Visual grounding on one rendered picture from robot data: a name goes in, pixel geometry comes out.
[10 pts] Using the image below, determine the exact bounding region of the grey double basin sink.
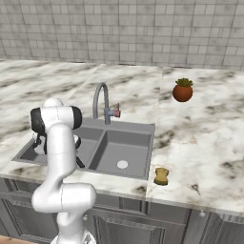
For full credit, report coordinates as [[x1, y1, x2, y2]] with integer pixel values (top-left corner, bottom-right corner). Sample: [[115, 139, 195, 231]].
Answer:
[[11, 117, 156, 181]]

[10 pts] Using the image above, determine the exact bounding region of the yellow brown sponge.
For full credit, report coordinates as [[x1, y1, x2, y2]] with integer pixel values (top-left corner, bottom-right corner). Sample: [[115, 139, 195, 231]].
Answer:
[[152, 167, 170, 187]]

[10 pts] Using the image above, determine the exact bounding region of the plant in round brown pot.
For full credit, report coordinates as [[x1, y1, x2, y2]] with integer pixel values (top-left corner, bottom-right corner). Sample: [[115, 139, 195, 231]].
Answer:
[[172, 77, 194, 103]]

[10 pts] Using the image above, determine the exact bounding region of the grey curved tap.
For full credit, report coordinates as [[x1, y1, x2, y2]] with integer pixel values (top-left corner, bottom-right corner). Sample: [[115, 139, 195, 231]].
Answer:
[[91, 81, 122, 126]]

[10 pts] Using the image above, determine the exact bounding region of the grey panel under sink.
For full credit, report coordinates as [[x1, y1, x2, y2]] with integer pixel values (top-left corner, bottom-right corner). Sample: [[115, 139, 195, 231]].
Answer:
[[93, 191, 148, 214]]

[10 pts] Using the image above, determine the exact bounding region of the grey cupboard door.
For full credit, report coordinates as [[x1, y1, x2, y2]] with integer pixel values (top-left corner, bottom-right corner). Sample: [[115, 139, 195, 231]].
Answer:
[[0, 178, 60, 244], [187, 212, 244, 244], [91, 207, 189, 244]]

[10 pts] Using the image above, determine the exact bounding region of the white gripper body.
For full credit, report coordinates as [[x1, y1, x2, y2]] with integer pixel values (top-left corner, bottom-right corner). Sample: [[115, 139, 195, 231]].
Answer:
[[32, 132, 49, 156]]

